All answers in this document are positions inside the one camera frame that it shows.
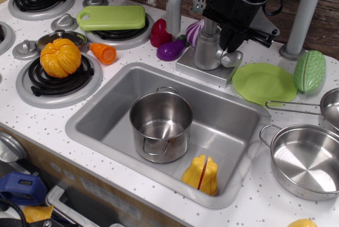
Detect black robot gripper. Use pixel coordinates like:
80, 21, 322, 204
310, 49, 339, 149
203, 0, 280, 52

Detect silver faucet lever handle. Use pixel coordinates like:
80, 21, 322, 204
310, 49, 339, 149
220, 50, 243, 68

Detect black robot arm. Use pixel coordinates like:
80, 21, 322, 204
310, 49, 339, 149
203, 0, 284, 52

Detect silver toy faucet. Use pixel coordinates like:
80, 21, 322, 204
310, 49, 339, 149
166, 0, 237, 88

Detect purple white toy onion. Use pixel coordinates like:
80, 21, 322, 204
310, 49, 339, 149
185, 19, 204, 48

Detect green toy plate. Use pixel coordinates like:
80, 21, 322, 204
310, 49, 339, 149
233, 63, 298, 105

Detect purple toy eggplant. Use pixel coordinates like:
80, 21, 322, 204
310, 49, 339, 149
156, 35, 189, 62

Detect red toy pepper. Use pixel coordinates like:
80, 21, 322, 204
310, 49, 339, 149
150, 19, 172, 48

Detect green toy bitter melon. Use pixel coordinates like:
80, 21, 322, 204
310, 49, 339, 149
294, 50, 326, 93

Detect grey sink basin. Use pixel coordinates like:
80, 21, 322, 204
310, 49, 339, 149
66, 63, 271, 209

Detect grey support pole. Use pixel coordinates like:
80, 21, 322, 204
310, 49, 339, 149
280, 0, 318, 61

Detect back right stove burner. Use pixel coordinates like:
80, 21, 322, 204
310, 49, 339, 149
85, 14, 154, 50

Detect stainless steel pot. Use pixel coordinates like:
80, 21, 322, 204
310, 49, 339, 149
129, 86, 193, 164

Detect orange toy carrot piece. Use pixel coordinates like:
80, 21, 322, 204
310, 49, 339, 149
90, 43, 117, 65

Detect green toy cutting board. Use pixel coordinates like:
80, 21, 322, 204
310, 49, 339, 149
76, 5, 146, 31

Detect grey stove knob back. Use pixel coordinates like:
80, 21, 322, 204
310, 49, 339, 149
83, 0, 109, 7

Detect grey stove knob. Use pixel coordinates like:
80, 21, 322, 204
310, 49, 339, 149
12, 40, 40, 60
51, 13, 78, 31
83, 0, 109, 7

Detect yellow toy bell pepper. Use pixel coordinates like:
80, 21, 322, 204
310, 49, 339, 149
181, 155, 218, 196

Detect wide stainless steel pan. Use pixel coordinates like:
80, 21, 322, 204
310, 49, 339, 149
259, 124, 338, 202

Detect small steel pot lid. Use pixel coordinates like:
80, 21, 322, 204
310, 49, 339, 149
35, 29, 88, 52

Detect grey stove knob middle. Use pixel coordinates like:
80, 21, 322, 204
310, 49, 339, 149
51, 13, 78, 31

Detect orange toy pumpkin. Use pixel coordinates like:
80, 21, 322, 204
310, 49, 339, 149
40, 39, 82, 78

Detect back left stove burner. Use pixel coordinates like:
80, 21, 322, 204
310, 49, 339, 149
8, 0, 75, 21

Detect yellow toy lemon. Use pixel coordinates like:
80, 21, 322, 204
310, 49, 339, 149
288, 219, 318, 227

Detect front black stove burner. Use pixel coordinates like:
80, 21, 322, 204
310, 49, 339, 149
16, 53, 102, 109

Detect grey stove knob front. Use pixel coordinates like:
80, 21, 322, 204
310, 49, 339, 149
12, 40, 40, 60

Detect far left stove burner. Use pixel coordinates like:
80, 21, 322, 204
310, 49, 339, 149
0, 22, 15, 55

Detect grey oven knob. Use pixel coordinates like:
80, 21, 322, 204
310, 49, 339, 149
1, 131, 28, 164

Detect blue clamp tool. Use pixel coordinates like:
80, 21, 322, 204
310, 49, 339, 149
1, 171, 48, 206

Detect yellow cloth piece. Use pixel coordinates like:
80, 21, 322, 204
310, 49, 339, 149
23, 205, 54, 223

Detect steel saucepan with handle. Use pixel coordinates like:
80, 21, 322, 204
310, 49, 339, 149
265, 88, 338, 134

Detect black cable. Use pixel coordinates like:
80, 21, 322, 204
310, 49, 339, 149
0, 197, 29, 227

